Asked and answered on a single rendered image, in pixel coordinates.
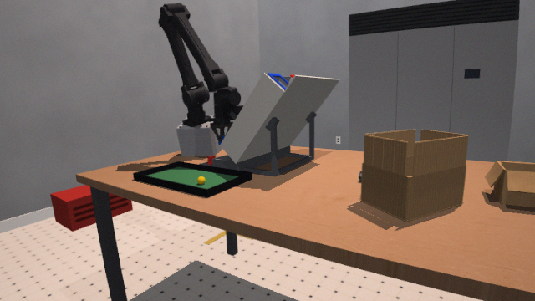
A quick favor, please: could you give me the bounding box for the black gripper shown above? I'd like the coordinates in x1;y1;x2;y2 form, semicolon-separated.
208;105;234;142

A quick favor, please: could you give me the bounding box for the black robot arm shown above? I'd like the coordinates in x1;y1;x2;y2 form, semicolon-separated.
158;3;243;127

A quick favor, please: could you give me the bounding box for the red plug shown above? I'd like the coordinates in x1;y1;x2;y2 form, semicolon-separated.
207;155;216;165

